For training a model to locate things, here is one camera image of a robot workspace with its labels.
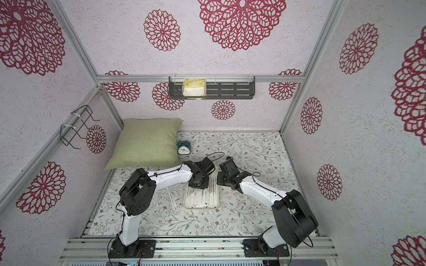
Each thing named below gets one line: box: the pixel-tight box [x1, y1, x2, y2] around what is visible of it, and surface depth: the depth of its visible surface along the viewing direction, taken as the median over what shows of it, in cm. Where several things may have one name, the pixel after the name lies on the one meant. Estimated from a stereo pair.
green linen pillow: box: [104, 118, 184, 171], surface depth 99 cm
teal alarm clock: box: [176, 140, 192, 155], surface depth 106 cm
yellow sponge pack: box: [181, 78, 207, 97], surface depth 92 cm
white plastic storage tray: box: [183, 172, 220, 211], surface depth 89 cm
